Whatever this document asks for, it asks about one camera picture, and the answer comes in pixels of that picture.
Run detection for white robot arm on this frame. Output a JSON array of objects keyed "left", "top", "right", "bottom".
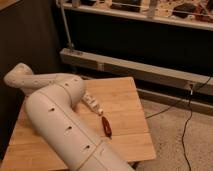
[{"left": 4, "top": 63, "right": 134, "bottom": 171}]

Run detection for wooden table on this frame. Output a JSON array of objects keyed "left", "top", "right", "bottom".
[{"left": 0, "top": 77, "right": 156, "bottom": 171}]

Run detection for grey metal rail frame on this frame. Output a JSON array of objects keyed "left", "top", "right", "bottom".
[{"left": 60, "top": 48, "right": 213, "bottom": 116}]

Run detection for black cable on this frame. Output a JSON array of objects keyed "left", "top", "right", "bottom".
[{"left": 145, "top": 76, "right": 213, "bottom": 171}]

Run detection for cluttered back shelf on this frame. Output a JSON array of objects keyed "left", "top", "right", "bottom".
[{"left": 55, "top": 0, "right": 213, "bottom": 31}]

